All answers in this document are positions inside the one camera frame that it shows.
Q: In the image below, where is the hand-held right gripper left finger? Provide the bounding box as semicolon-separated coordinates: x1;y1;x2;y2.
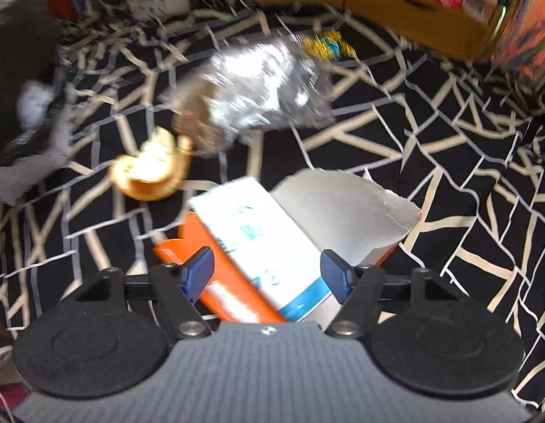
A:
76;247;214;340

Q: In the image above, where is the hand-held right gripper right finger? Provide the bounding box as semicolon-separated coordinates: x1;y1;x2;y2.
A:
320;249;465;338

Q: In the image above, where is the white orange paper carton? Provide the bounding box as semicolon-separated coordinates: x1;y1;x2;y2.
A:
153;170;421;322

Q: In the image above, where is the orange peel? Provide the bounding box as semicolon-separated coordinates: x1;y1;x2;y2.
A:
111;125;194;201

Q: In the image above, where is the clear crinkled plastic wrapper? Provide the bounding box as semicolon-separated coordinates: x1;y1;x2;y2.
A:
160;37;339;159

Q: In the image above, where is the gold blue foil wrapper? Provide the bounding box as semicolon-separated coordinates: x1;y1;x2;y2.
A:
301;31;357;60

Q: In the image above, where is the bin with black plastic bag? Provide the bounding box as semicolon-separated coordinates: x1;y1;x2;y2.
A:
0;4;75;206

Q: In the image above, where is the yellow wooden shelf with drawers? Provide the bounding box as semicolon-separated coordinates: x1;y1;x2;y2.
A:
191;0;498;60

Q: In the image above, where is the stack of upright comic magazines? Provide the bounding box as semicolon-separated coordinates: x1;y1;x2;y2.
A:
490;0;545;93

